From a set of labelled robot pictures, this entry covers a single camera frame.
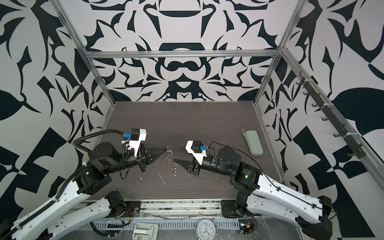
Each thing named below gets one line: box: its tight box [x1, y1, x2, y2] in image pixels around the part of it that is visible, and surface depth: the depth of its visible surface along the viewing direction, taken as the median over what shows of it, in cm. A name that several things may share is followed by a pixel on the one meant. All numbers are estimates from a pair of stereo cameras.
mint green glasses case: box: [245, 130, 263, 156], surface depth 98 cm
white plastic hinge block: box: [132, 222, 159, 240], surface depth 69 cm
